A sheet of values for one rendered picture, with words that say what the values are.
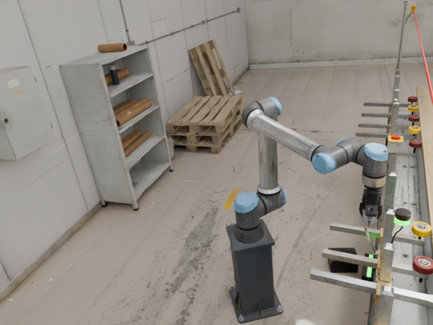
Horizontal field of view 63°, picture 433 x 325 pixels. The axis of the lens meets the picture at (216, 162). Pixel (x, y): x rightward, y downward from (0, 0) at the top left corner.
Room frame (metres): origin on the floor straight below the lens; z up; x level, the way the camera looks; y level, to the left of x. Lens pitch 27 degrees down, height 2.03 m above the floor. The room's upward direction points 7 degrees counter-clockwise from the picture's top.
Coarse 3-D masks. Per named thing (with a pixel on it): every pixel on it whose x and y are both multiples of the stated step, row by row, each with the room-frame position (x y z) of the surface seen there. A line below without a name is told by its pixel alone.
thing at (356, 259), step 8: (328, 256) 1.24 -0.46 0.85; (336, 256) 1.23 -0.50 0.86; (344, 256) 1.21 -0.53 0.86; (352, 256) 1.21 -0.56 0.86; (360, 256) 1.20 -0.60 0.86; (360, 264) 1.18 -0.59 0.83; (368, 264) 1.16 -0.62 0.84; (376, 264) 1.15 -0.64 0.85; (392, 264) 1.13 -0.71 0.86; (400, 264) 1.12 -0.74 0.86; (400, 272) 1.10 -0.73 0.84; (408, 272) 1.09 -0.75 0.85; (416, 272) 1.07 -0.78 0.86
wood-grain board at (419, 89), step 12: (420, 96) 3.08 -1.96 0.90; (420, 108) 2.78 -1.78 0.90; (432, 108) 2.74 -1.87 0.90; (420, 120) 2.54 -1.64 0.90; (432, 120) 2.51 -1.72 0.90; (432, 132) 2.29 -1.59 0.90; (432, 144) 2.10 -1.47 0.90; (432, 156) 1.95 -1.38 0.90; (432, 168) 1.80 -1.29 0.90; (432, 180) 1.68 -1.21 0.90; (432, 192) 1.56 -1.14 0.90; (432, 204) 1.46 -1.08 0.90; (432, 216) 1.36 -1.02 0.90; (432, 228) 1.28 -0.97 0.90; (432, 240) 1.20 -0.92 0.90; (432, 252) 1.15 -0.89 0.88
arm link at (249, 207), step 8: (248, 192) 1.84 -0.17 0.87; (240, 200) 1.78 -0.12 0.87; (248, 200) 1.76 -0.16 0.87; (256, 200) 1.75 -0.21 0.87; (240, 208) 1.73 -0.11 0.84; (248, 208) 1.71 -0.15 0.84; (256, 208) 1.73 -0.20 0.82; (264, 208) 1.76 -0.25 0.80; (240, 216) 1.73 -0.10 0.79; (248, 216) 1.71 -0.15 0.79; (256, 216) 1.73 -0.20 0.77; (240, 224) 1.73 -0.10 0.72; (248, 224) 1.71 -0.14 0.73; (256, 224) 1.73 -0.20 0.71
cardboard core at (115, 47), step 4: (100, 44) 3.80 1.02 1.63; (104, 44) 3.77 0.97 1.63; (108, 44) 3.75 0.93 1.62; (112, 44) 3.72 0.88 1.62; (116, 44) 3.70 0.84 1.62; (120, 44) 3.68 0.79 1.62; (124, 44) 3.73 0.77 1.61; (100, 48) 3.77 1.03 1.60; (104, 48) 3.75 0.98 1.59; (108, 48) 3.73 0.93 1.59; (112, 48) 3.71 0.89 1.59; (116, 48) 3.69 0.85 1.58; (120, 48) 3.67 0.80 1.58; (124, 48) 3.73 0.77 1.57
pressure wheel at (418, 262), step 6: (414, 258) 1.10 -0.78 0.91; (420, 258) 1.10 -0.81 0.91; (426, 258) 1.09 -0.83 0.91; (414, 264) 1.07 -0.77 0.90; (420, 264) 1.06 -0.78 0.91; (426, 264) 1.06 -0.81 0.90; (432, 264) 1.05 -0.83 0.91; (420, 270) 1.05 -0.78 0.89; (426, 270) 1.04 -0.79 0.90; (432, 270) 1.04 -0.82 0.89
